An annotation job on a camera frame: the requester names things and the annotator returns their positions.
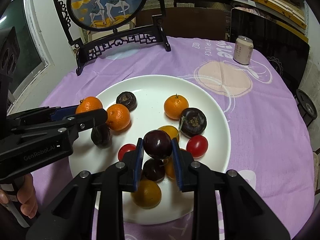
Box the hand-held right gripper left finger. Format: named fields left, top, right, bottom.
left=26, top=137, right=145, bottom=240

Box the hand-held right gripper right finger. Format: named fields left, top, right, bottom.
left=171, top=139, right=292, bottom=240

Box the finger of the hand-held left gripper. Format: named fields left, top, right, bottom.
left=7, top=106, right=80, bottom=127
left=11, top=109, right=108, bottom=143

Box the small orange cherry tomato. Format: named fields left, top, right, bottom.
left=164, top=149, right=187, bottom=180

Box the dark purple plum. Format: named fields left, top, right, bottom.
left=143, top=129, right=173, bottom=160
left=142, top=158, right=165, bottom=182

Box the large orange tangerine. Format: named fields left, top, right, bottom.
left=75, top=96, right=103, bottom=115

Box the red cherry tomato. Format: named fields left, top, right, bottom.
left=117, top=144, right=137, bottom=162
left=186, top=135, right=209, bottom=158

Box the dark water chestnut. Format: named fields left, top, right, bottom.
left=90, top=124, right=112, bottom=148
left=179, top=107, right=207, bottom=138
left=116, top=91, right=138, bottom=111

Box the smooth orange tangerine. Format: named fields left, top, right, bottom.
left=106, top=103, right=131, bottom=131

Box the yellow cherry tomato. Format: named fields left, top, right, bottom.
left=131, top=179, right=162, bottom=209

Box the small yellow-green fruit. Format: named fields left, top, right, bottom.
left=157, top=125, right=180, bottom=140

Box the tangerine with stem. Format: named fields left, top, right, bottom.
left=164, top=94, right=189, bottom=120

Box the white plate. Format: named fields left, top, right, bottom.
left=68, top=74, right=231, bottom=225

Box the person's left hand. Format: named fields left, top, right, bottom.
left=0, top=174, right=38, bottom=219

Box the purple printed tablecloth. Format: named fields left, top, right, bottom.
left=31, top=35, right=318, bottom=240

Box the window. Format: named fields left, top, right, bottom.
left=0, top=0, right=49, bottom=98

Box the round deer picture table screen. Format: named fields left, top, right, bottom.
left=51, top=0, right=172, bottom=77

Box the pale beverage can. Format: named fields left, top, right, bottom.
left=233, top=36, right=254, bottom=65

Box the black dumbbell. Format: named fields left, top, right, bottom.
left=296, top=89, right=318, bottom=128

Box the black panel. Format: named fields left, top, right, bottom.
left=229, top=7, right=310, bottom=93

